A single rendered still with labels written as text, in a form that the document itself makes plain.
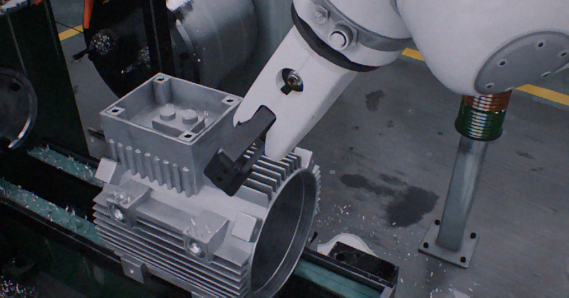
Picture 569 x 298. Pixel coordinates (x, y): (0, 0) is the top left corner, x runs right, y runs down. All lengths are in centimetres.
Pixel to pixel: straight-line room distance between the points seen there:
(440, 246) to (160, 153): 52
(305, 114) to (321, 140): 77
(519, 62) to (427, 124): 96
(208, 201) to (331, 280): 21
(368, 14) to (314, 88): 6
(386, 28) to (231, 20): 63
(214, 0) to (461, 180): 48
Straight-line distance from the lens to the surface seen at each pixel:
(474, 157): 82
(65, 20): 387
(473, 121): 78
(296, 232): 71
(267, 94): 38
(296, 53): 35
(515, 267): 96
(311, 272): 73
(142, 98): 66
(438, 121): 124
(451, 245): 93
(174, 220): 59
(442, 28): 26
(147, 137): 59
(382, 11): 33
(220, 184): 45
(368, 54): 35
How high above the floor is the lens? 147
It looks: 36 degrees down
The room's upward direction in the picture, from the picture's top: straight up
